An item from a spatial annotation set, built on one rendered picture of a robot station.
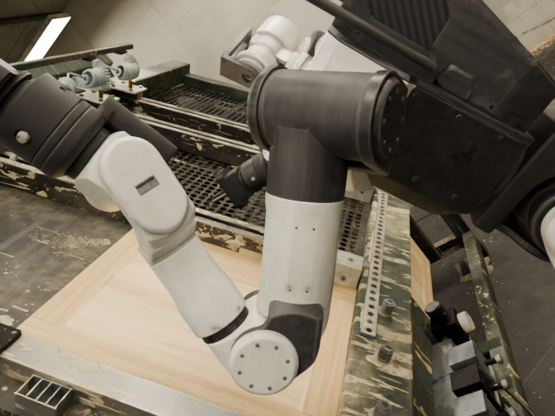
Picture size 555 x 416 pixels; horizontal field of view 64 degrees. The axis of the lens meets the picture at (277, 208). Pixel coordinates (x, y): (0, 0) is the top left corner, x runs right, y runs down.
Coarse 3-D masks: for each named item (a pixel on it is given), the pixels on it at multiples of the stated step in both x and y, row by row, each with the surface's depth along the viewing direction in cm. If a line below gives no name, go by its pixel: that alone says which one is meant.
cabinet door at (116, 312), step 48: (96, 288) 89; (144, 288) 92; (240, 288) 98; (336, 288) 104; (48, 336) 77; (96, 336) 79; (144, 336) 81; (192, 336) 83; (336, 336) 90; (192, 384) 74; (336, 384) 79
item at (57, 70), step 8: (96, 56) 246; (104, 56) 252; (56, 64) 218; (64, 64) 222; (72, 64) 227; (80, 64) 232; (88, 64) 237; (96, 64) 242; (32, 72) 203; (40, 72) 207; (48, 72) 211; (56, 72) 215; (64, 72) 220; (72, 72) 225; (80, 72) 232
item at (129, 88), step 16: (112, 80) 187; (128, 96) 181; (144, 112) 182; (160, 112) 180; (176, 112) 179; (192, 112) 181; (192, 128) 180; (208, 128) 178; (224, 128) 176; (240, 128) 175; (256, 144) 176
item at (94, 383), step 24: (24, 336) 73; (0, 360) 70; (24, 360) 69; (48, 360) 70; (72, 360) 71; (72, 384) 68; (96, 384) 68; (120, 384) 69; (144, 384) 70; (96, 408) 69; (120, 408) 67; (144, 408) 66; (168, 408) 67; (192, 408) 68; (216, 408) 68
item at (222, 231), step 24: (0, 144) 119; (0, 168) 118; (24, 168) 116; (48, 192) 117; (72, 192) 115; (120, 216) 114; (216, 216) 112; (216, 240) 110; (240, 240) 108; (336, 264) 104; (360, 264) 105
